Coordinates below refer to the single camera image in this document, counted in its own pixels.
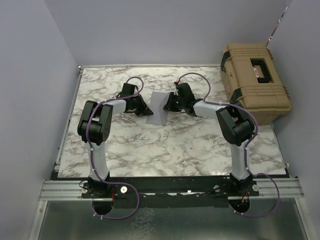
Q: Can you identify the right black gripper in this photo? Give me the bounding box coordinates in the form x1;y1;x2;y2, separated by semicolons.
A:
163;92;185;113

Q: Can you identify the grey envelope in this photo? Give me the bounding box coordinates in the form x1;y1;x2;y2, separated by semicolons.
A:
146;91;169;127

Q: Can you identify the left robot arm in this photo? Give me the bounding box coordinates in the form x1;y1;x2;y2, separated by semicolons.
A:
77;82;154;198

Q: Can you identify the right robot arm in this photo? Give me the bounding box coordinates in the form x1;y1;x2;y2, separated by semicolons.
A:
163;82;256;196

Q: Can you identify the tan plastic tool case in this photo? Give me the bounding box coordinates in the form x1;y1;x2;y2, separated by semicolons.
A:
220;43;292;126

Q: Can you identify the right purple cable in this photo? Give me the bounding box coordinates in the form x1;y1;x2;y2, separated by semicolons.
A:
174;72;280;218

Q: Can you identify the purple cable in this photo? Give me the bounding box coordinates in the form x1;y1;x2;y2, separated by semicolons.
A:
174;72;280;218
84;76;145;221

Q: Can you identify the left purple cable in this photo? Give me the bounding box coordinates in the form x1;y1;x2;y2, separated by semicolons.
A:
84;76;145;221

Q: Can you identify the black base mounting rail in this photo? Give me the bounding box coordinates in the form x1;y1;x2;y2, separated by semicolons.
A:
81;175;259;209

